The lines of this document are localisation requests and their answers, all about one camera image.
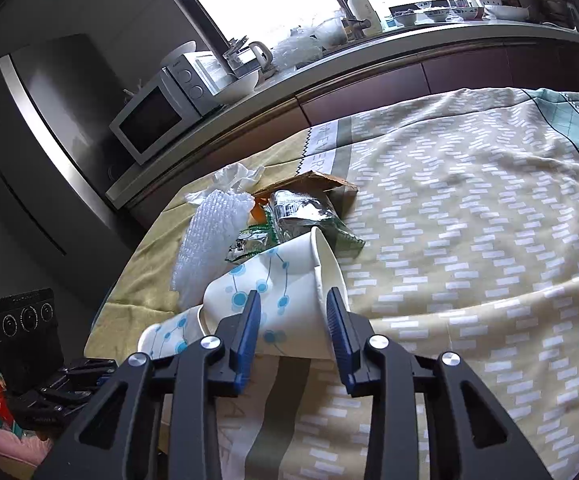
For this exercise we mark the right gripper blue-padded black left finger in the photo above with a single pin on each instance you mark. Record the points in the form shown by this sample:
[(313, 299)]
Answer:
[(116, 435)]

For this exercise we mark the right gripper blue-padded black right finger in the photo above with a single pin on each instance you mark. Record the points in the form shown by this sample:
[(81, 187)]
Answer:
[(471, 436)]

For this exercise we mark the white paper cup blue dots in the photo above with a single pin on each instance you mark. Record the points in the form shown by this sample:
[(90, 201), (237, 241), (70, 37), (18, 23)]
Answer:
[(292, 280)]

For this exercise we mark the kitchen counter with cabinets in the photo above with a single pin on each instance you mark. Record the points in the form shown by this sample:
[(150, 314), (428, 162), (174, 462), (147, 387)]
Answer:
[(375, 73)]

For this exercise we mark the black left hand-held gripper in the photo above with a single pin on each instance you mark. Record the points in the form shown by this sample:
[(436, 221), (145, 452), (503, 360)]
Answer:
[(51, 408)]

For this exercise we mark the black gauge device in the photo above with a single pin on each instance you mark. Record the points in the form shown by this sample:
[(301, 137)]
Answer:
[(30, 350)]

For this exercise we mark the white bubble wrap sheet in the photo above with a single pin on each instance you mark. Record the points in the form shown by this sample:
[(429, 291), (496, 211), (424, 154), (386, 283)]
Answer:
[(214, 227)]

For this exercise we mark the patterned beige tablecloth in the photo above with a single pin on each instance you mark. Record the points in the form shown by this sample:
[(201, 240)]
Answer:
[(468, 205)]

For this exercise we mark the orange peel piece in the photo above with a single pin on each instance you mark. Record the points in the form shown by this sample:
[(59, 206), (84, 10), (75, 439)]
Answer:
[(257, 215)]

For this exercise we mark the stainless steel refrigerator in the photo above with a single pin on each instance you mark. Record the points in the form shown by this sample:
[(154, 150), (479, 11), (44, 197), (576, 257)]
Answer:
[(59, 157)]

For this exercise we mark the clear green snack wrapper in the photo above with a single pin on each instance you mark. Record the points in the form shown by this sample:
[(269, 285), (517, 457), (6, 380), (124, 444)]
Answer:
[(256, 239)]

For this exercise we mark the crumpled white tissue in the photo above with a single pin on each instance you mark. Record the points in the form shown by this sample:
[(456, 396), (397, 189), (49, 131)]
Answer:
[(234, 178)]

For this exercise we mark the brown torn paper bag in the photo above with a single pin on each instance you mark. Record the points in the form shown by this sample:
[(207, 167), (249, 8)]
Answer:
[(312, 185)]

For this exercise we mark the white microwave oven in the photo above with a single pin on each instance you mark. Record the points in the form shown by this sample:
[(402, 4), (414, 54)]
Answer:
[(174, 101)]

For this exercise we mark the white bowl on counter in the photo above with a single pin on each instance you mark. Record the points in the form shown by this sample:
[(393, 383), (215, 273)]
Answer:
[(238, 89)]

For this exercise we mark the white electric kettle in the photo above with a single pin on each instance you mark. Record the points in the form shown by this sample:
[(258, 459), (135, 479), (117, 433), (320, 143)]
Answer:
[(245, 59)]

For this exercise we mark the clear plastic bag on counter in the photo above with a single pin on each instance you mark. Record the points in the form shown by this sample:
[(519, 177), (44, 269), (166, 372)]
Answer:
[(309, 44)]

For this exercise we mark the white dish on counter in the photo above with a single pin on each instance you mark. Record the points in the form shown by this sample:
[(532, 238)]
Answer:
[(507, 13)]

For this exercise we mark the white soap dispenser bottle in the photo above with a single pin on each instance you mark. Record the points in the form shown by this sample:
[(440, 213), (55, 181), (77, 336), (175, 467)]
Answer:
[(364, 12)]

